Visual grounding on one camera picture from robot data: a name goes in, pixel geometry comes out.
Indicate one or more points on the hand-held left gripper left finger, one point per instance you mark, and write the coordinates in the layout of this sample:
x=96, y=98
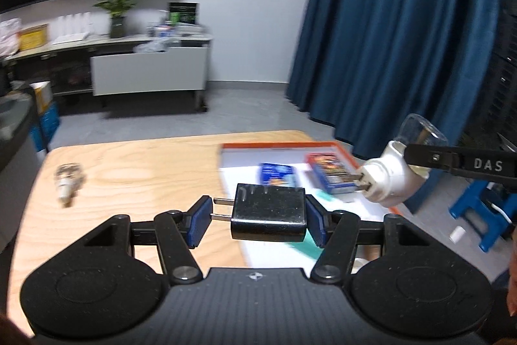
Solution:
x=200, y=221

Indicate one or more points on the white plastic bag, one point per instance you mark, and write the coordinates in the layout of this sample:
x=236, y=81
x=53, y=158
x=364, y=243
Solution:
x=9, y=40

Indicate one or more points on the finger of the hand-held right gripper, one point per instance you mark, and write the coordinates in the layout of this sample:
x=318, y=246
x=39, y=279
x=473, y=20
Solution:
x=434, y=157

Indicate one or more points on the black and green box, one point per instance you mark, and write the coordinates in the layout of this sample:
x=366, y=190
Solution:
x=183, y=12

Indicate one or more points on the yellow box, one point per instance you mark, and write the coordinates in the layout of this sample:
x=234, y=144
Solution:
x=34, y=38

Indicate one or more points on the orange rimmed white tray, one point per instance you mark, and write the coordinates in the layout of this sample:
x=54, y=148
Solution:
x=242, y=167

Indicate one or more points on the blue plastic stool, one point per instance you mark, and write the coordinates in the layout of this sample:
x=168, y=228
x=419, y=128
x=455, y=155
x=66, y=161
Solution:
x=468, y=201

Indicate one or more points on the blue curtain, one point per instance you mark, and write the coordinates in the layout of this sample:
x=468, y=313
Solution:
x=383, y=25

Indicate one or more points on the dark side cabinet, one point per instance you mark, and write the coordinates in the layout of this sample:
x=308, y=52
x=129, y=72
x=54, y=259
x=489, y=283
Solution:
x=12, y=135

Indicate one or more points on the blue carton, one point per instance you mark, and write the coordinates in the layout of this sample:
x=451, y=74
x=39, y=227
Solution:
x=46, y=126

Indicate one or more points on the row of white boxes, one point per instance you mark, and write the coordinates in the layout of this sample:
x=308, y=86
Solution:
x=80, y=25

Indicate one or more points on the small white cylinder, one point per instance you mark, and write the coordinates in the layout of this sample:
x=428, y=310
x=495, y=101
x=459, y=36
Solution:
x=457, y=235

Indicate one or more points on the white plug-in vaporizer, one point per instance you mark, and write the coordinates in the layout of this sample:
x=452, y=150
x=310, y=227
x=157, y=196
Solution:
x=387, y=175

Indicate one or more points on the black power adapter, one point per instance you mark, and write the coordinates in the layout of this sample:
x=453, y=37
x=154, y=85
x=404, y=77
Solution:
x=266, y=211

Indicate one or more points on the blue and white packet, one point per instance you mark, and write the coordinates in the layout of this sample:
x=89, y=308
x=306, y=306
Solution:
x=164, y=31

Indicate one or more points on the white cabinet door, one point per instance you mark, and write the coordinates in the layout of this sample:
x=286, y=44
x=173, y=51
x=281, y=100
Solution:
x=149, y=70

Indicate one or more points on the dragon print card box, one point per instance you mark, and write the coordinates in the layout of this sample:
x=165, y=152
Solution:
x=331, y=171

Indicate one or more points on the low television cabinet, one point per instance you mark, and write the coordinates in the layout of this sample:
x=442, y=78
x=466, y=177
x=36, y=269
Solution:
x=68, y=68

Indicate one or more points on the crumpled clear plastic bag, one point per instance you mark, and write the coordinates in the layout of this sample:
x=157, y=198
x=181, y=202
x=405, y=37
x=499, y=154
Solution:
x=151, y=46

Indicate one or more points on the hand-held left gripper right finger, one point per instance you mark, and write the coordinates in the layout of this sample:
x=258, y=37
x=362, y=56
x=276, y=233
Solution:
x=317, y=223

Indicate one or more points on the white and yellow carton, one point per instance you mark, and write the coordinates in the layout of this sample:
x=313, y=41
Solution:
x=42, y=94

